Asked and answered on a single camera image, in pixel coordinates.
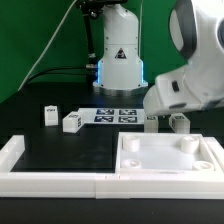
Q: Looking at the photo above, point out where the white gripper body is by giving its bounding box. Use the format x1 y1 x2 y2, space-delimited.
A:
142 64 224 118

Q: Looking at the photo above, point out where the white square tabletop part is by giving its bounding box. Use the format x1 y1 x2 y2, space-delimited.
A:
115 132 218 174

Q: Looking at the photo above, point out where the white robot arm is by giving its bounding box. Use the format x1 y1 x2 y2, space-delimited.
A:
93 0 224 116

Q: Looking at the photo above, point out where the white U-shaped obstacle fence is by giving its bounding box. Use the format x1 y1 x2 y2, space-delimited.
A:
0 135 224 199

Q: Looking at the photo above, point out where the white sheet with tags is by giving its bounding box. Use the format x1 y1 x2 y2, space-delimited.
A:
79 108 144 125

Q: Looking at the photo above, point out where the white cable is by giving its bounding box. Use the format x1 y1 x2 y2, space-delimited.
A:
17 0 78 92

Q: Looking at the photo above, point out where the black cable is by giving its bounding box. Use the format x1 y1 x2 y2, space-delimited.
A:
23 66 98 88

